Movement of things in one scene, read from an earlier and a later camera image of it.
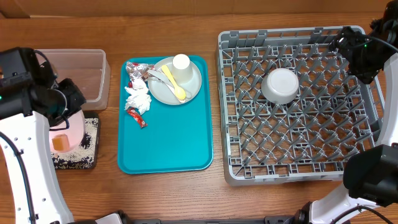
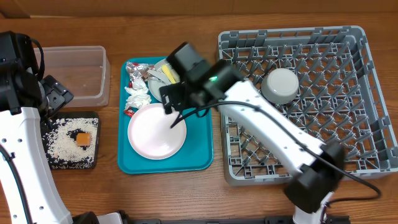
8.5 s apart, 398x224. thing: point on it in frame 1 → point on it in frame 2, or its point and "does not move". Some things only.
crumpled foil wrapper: [136, 70] does not move
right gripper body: [365, 56] → [191, 100]
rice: [84, 157] does not move
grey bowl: [280, 86] does not move
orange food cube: [60, 142] → [83, 139]
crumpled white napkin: [138, 99] does not move
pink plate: [75, 133] → [150, 134]
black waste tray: [87, 157] does not move
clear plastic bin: [88, 69] does not move
